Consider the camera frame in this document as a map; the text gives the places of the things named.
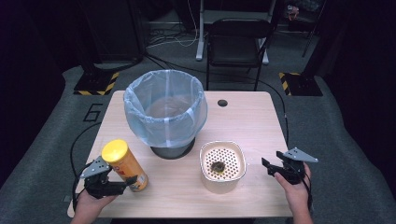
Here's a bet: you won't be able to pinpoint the white desk frame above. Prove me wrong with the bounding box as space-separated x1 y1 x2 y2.
194 0 278 65

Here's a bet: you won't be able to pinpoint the right hand-held gripper cable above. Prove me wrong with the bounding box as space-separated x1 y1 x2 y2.
292 164 314 214

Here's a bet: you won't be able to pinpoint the hazard-striped black stand base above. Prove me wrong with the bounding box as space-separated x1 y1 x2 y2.
73 71 120 96
277 72 324 97

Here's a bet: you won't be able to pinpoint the person's right hand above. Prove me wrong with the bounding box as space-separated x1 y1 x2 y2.
273 161 313 214

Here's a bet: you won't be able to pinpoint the beige strainer basin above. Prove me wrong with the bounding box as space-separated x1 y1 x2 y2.
199 140 248 195

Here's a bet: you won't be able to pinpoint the yellow-lidded orange snack can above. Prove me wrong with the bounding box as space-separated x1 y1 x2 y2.
101 138 149 192

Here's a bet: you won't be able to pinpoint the black trash bin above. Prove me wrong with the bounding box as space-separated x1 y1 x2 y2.
150 136 197 161

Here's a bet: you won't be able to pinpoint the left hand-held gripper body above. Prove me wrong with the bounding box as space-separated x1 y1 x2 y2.
79 156 129 200

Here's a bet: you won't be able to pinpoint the brown tea dregs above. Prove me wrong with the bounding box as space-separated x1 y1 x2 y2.
210 161 226 174

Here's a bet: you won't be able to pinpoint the person's left hand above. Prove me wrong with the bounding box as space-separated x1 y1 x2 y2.
74 188 119 218

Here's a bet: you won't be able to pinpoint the trash bin with plastic liner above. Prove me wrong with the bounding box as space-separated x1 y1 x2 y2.
122 68 208 149

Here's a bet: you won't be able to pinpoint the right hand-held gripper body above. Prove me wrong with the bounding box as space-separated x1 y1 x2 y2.
274 147 319 186

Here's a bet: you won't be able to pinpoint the left hand-held gripper cable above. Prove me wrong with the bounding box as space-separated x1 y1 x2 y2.
69 121 103 213

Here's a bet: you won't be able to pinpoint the hand-held gripper cable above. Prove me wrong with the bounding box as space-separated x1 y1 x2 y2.
292 164 314 214
69 121 103 213

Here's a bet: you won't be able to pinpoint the white floor cable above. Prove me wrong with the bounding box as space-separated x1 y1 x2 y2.
145 0 200 49

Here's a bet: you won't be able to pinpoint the black folding chair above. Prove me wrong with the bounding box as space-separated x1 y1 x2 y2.
205 18 273 91

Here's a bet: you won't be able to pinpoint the black cabinet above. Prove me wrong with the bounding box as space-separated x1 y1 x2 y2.
78 0 148 64

